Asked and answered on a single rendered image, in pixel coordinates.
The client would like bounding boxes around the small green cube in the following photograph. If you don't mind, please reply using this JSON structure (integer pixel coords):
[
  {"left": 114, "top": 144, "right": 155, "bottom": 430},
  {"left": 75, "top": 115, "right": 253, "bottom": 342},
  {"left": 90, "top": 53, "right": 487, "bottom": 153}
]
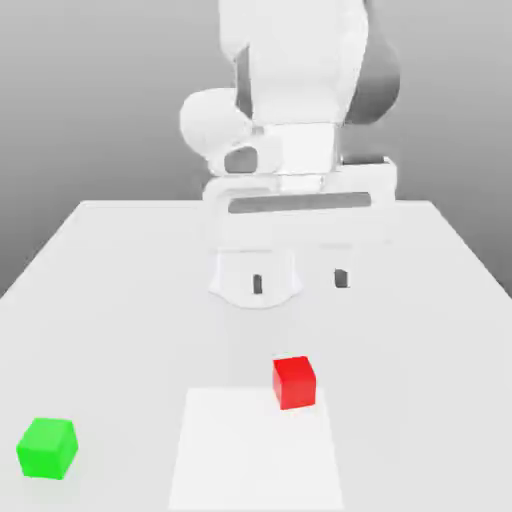
[{"left": 15, "top": 417, "right": 80, "bottom": 481}]

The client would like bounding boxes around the small red cube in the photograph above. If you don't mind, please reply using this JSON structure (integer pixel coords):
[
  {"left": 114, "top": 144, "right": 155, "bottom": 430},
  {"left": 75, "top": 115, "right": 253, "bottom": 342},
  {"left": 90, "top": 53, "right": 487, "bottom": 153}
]
[{"left": 272, "top": 355, "right": 317, "bottom": 412}]

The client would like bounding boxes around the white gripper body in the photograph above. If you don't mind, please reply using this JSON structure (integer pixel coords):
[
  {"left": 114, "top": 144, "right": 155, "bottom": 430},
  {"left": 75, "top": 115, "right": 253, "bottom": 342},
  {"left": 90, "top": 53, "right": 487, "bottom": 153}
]
[{"left": 201, "top": 156, "right": 398, "bottom": 253}]

